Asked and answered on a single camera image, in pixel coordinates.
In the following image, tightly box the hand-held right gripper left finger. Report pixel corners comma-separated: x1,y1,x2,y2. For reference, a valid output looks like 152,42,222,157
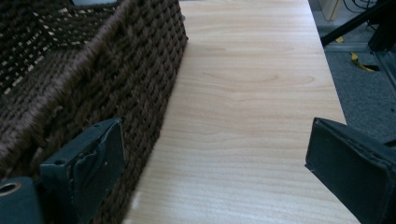
39,117,126,224

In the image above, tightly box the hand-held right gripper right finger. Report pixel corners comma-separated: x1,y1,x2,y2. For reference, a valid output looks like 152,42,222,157
304,117,396,224

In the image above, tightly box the brown woven basket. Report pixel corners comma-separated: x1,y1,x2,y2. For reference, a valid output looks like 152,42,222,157
0,0,189,224

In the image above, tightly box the yellow black floor tape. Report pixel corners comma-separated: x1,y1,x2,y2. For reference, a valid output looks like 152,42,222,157
350,51,381,73

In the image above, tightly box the black metal stand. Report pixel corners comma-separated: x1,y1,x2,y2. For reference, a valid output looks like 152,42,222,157
320,0,396,52

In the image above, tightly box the aluminium floor rail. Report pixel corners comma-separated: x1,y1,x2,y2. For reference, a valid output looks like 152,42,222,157
323,41,373,53
372,49,396,97

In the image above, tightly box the black hanging cable bundle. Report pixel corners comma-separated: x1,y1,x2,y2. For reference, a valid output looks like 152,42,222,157
342,0,375,15

